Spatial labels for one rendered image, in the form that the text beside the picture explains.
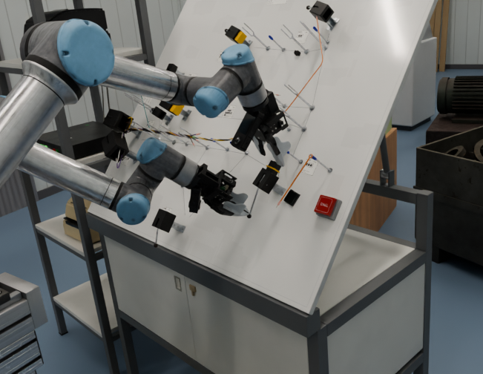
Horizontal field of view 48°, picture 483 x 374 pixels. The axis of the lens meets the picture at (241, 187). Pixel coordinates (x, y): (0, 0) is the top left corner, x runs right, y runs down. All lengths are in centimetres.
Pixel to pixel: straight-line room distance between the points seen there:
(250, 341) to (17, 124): 105
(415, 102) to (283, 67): 447
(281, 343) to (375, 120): 69
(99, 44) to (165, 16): 531
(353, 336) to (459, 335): 131
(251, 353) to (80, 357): 138
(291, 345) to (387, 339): 37
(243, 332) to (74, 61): 105
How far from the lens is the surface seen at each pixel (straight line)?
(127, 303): 238
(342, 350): 164
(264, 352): 172
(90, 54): 103
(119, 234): 210
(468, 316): 305
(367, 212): 364
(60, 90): 103
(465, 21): 1013
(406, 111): 625
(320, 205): 147
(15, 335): 125
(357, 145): 153
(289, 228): 154
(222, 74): 132
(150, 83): 131
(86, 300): 295
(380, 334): 179
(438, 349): 280
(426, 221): 185
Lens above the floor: 167
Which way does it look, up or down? 20 degrees down
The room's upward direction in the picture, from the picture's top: 6 degrees counter-clockwise
